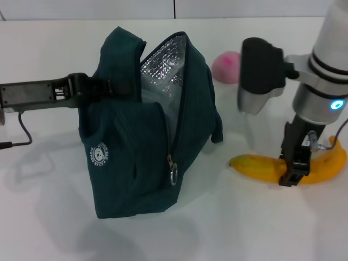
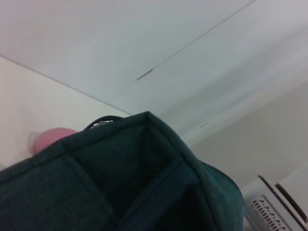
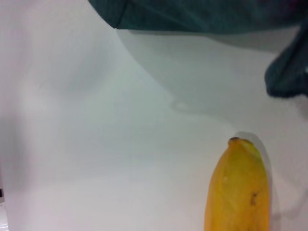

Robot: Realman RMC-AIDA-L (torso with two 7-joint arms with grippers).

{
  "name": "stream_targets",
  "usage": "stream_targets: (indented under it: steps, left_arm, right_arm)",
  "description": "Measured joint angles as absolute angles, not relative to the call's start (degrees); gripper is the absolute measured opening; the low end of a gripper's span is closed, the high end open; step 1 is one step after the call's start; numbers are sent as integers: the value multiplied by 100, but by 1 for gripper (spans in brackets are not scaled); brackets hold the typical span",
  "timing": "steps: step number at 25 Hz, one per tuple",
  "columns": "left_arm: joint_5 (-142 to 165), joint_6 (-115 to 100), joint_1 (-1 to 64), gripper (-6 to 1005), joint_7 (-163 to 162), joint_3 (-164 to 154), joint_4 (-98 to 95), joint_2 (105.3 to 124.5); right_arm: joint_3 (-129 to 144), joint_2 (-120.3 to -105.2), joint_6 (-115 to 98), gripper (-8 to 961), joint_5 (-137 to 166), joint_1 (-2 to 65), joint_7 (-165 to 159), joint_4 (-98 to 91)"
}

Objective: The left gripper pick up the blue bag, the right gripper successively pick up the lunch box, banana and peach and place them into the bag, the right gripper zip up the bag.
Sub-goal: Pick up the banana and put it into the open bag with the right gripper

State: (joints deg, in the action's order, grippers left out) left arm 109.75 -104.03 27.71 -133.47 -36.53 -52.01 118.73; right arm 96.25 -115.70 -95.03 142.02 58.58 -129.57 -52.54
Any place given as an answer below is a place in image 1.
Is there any yellow banana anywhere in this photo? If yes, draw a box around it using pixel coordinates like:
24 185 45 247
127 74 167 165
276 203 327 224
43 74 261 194
229 135 347 185

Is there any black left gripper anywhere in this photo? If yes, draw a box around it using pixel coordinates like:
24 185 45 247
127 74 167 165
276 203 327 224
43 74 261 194
0 72 136 112

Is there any pink peach toy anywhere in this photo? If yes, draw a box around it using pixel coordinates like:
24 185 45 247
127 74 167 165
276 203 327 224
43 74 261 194
212 51 241 84

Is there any grey right gripper cable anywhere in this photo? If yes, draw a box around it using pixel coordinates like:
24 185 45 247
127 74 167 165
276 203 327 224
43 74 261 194
306 116 348 152

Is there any dark teal insulated lunch bag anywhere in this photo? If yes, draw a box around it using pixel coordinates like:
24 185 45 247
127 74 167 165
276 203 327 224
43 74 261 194
78 26 224 220

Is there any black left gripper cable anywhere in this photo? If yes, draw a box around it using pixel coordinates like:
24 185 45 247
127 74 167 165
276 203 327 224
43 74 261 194
0 111 33 151

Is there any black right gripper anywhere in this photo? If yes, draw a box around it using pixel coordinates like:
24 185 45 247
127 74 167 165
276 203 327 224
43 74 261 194
278 114 327 187

